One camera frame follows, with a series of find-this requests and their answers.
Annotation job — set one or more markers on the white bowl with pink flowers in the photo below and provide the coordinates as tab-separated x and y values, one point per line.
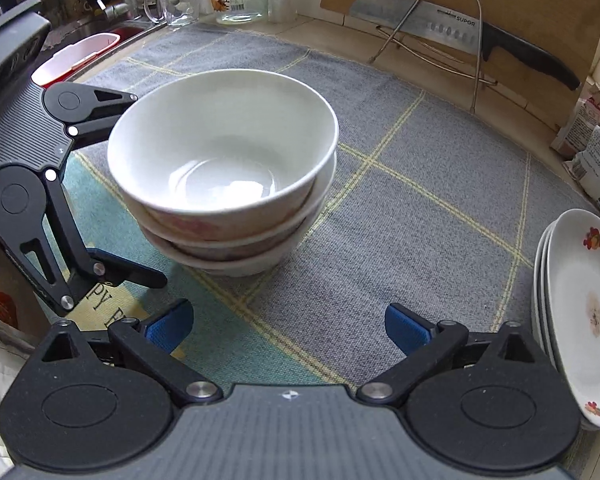
240	266
280	240
220	160

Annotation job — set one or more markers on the pink plastic basin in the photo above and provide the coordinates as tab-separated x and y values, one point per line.
75	57

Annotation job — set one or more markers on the red and white paper bag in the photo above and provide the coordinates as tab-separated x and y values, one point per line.
575	125

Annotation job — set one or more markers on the grey and teal checked mat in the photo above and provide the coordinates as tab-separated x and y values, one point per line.
405	210

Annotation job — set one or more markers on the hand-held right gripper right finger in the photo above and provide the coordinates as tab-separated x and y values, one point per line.
405	330

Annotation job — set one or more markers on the person's white jacket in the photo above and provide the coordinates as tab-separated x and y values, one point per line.
0	400

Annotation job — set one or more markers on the white fruit-print plate with brown stain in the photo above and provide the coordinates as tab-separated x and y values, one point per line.
587	310

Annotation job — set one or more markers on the metal sink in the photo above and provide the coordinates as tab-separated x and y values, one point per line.
105	27

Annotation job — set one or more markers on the clear glass mug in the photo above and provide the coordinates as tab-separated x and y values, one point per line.
177	2

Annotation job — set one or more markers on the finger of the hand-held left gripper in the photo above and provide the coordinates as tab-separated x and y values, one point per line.
105	110
125	272

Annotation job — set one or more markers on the white plate with fruit print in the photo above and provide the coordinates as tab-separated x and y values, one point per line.
535	300
543	280

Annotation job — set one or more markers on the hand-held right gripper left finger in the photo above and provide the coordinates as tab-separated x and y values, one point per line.
172	327

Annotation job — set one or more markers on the bamboo cutting board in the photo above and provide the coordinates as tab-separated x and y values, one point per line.
530	5

